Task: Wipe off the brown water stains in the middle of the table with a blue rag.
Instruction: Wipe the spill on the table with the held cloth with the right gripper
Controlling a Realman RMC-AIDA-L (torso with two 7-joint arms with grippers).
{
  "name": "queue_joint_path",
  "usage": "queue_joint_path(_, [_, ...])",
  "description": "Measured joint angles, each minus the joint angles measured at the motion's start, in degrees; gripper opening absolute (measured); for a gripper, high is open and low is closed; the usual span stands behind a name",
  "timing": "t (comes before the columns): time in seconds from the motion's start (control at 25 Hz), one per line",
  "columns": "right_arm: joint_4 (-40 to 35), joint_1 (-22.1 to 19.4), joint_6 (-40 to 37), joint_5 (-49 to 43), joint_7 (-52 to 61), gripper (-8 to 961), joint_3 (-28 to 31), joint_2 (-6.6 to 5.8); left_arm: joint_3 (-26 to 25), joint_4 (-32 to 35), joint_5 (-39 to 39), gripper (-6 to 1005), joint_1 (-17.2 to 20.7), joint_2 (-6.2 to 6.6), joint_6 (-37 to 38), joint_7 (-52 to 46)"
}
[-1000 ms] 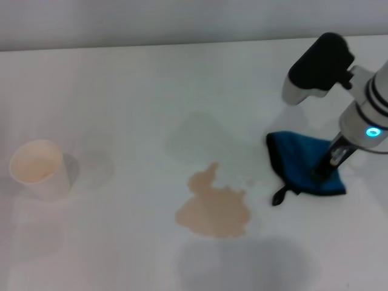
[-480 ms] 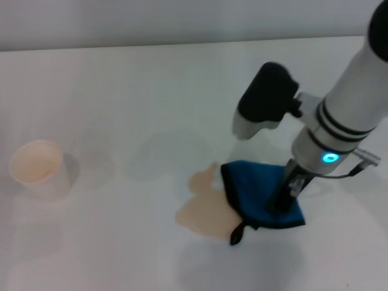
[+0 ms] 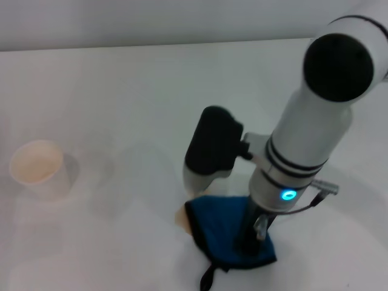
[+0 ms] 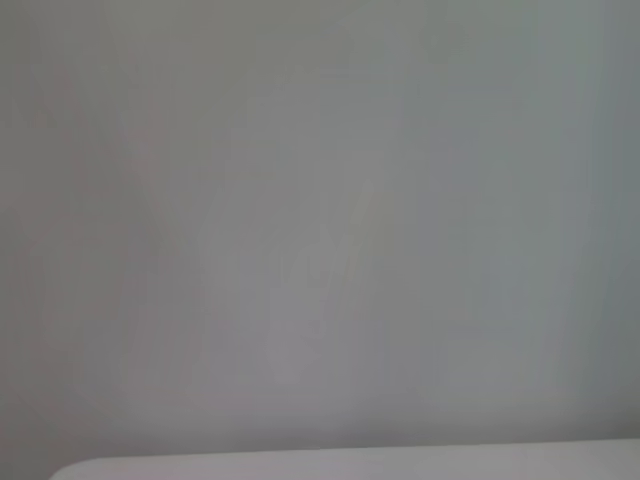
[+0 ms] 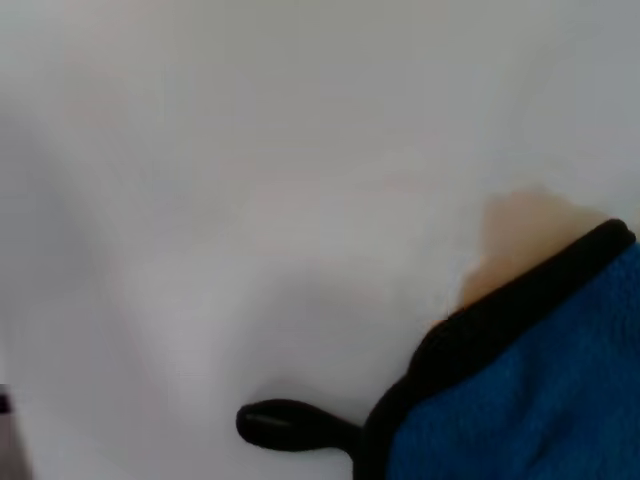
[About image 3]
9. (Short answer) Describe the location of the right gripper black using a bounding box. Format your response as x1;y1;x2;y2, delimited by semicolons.
234;196;276;256

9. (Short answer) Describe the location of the blue rag with black trim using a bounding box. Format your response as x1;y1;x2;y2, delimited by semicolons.
184;195;278;291

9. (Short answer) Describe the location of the white paper cup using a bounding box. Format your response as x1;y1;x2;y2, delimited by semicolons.
8;139;73;201

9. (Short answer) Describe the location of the brown water stain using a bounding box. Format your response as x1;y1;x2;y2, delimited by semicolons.
175;208;192;236

